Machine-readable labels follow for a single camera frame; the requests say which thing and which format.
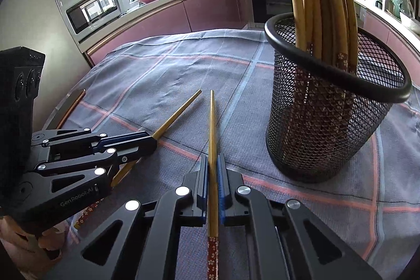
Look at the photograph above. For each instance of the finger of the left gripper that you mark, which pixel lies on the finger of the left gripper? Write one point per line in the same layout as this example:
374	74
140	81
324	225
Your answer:
91	142
57	160

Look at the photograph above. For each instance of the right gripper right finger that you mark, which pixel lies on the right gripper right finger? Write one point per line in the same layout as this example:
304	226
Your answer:
285	240

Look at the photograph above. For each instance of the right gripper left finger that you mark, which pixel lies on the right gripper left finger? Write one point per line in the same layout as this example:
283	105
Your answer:
140	241

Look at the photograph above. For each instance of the left hand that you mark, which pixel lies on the left hand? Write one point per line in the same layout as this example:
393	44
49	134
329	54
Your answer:
29	252

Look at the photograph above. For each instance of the plaid grey tablecloth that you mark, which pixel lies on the plaid grey tablecloth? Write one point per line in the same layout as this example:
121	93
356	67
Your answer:
372	204

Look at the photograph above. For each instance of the black mesh utensil holder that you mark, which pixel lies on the black mesh utensil holder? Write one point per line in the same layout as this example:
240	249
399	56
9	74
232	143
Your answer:
322	116

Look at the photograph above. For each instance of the white microwave oven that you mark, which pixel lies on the white microwave oven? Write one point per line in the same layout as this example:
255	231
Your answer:
84	17

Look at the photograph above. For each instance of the black camera box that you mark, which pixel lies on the black camera box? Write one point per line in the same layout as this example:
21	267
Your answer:
21	69

